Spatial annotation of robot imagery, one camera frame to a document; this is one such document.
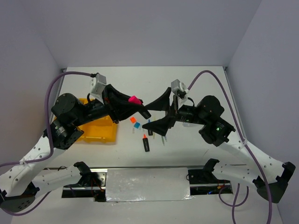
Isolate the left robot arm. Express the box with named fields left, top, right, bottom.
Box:
left=0, top=84, right=151, bottom=216

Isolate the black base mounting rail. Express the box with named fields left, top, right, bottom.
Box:
left=62, top=169, right=233, bottom=203

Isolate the silver foil covered plate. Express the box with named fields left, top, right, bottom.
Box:
left=106, top=168, right=192, bottom=202

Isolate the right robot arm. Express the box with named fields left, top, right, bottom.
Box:
left=143, top=88, right=296, bottom=203

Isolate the orange black highlighter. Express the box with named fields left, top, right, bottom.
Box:
left=142, top=134, right=150, bottom=152

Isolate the small clear spray bottle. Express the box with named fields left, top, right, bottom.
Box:
left=183, top=122, right=195, bottom=127

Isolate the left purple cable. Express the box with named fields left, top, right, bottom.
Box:
left=0, top=71, right=98, bottom=217

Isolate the pink highlighter cap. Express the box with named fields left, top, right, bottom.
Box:
left=128, top=96, right=142, bottom=105

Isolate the orange highlighter cap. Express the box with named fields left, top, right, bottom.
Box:
left=130, top=117, right=136, bottom=123

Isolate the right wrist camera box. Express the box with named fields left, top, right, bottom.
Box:
left=171, top=79, right=189, bottom=105

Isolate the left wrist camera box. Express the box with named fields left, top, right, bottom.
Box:
left=90, top=73, right=107, bottom=103

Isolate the purple cable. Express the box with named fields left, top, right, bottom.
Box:
left=0, top=71, right=98, bottom=217
left=185, top=70, right=274, bottom=224

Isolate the blue tipped black highlighter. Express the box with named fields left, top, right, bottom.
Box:
left=148, top=119, right=153, bottom=136

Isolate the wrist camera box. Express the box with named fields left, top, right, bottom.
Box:
left=90, top=73, right=107, bottom=103
left=171, top=79, right=189, bottom=105

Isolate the orange plastic sorting tray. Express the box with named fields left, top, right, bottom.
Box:
left=77, top=98, right=119, bottom=143

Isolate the blue highlighter cap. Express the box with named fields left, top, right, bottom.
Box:
left=133, top=122, right=144, bottom=130

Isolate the pink black highlighter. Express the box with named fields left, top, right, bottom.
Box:
left=138, top=106, right=151, bottom=119

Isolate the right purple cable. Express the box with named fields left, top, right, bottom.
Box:
left=185, top=70, right=274, bottom=224

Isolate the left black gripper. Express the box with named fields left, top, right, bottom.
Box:
left=73, top=84, right=144, bottom=126

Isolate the yellow thin pen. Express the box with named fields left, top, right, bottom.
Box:
left=153, top=116, right=156, bottom=139

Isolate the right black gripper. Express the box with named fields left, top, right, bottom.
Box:
left=142, top=86, right=207, bottom=135

